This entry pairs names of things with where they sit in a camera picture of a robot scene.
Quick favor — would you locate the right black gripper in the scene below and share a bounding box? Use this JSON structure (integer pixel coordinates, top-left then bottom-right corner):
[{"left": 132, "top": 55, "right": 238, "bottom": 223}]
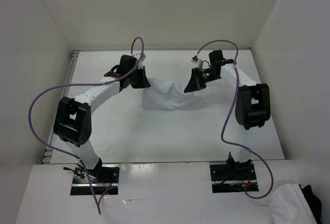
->
[{"left": 184, "top": 67, "right": 219, "bottom": 93}]

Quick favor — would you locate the white skirt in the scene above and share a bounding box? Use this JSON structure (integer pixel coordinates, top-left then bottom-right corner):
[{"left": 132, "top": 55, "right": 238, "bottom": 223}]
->
[{"left": 141, "top": 78, "right": 202, "bottom": 110}]

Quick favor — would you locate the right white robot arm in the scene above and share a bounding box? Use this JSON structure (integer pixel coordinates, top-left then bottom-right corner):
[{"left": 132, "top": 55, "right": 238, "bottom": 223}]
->
[{"left": 184, "top": 50, "right": 271, "bottom": 169}]

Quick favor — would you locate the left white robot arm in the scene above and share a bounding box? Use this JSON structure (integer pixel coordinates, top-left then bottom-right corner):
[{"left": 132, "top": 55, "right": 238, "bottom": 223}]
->
[{"left": 53, "top": 52, "right": 151, "bottom": 183}]

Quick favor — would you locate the white cloth pile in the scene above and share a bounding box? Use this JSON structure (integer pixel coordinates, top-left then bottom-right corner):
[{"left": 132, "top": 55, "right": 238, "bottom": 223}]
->
[{"left": 267, "top": 184, "right": 317, "bottom": 224}]

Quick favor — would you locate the black cloth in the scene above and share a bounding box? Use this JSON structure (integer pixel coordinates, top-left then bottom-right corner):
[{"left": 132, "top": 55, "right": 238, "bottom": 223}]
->
[{"left": 301, "top": 185, "right": 322, "bottom": 224}]

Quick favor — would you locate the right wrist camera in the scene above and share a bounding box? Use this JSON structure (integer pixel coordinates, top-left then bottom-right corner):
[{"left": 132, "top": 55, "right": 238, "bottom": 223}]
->
[{"left": 191, "top": 55, "right": 205, "bottom": 71}]

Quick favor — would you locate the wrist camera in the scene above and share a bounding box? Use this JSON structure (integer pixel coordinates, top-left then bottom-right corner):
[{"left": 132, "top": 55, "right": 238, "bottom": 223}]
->
[
  {"left": 132, "top": 53, "right": 146, "bottom": 69},
  {"left": 191, "top": 55, "right": 205, "bottom": 71}
]

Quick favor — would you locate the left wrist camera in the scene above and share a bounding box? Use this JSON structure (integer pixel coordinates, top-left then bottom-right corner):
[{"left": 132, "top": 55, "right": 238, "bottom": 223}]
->
[{"left": 132, "top": 53, "right": 146, "bottom": 69}]

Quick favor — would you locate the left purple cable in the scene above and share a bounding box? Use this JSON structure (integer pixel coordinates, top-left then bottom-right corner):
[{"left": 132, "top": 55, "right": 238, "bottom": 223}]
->
[{"left": 27, "top": 37, "right": 145, "bottom": 216}]

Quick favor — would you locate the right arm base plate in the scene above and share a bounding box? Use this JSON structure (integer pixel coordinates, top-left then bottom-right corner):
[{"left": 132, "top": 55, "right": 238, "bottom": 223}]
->
[{"left": 209, "top": 160, "right": 259, "bottom": 194}]

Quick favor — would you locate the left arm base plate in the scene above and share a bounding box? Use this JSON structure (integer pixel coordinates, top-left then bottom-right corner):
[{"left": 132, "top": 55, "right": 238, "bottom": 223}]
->
[{"left": 64, "top": 164, "right": 120, "bottom": 196}]

